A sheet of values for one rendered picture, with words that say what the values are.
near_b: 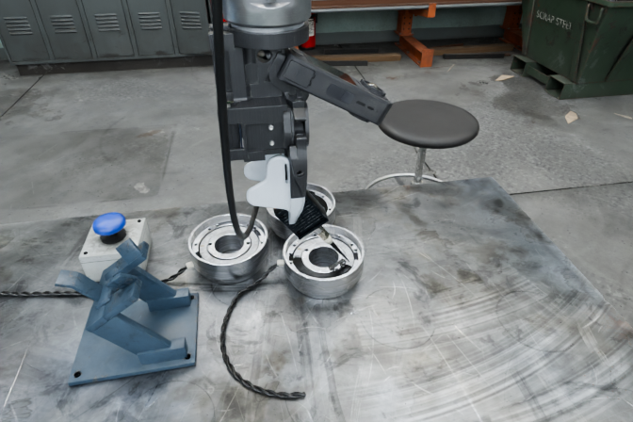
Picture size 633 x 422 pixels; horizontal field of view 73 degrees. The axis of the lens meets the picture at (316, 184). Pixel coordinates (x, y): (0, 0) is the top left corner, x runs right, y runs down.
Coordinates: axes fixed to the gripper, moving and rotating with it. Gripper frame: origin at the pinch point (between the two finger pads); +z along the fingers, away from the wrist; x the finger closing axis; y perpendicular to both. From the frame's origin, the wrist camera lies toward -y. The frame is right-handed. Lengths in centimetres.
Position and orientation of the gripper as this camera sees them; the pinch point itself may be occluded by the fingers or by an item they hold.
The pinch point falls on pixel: (296, 205)
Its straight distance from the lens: 48.8
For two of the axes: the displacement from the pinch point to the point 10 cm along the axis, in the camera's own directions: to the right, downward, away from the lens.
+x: 1.9, 5.5, -8.1
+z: -0.1, 8.3, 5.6
